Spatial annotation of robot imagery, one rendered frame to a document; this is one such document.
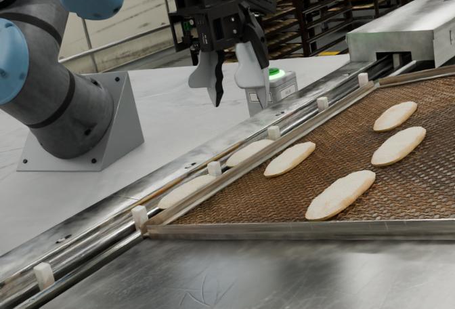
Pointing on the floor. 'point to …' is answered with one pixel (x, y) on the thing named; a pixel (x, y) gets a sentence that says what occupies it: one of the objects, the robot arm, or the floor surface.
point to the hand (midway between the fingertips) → (242, 98)
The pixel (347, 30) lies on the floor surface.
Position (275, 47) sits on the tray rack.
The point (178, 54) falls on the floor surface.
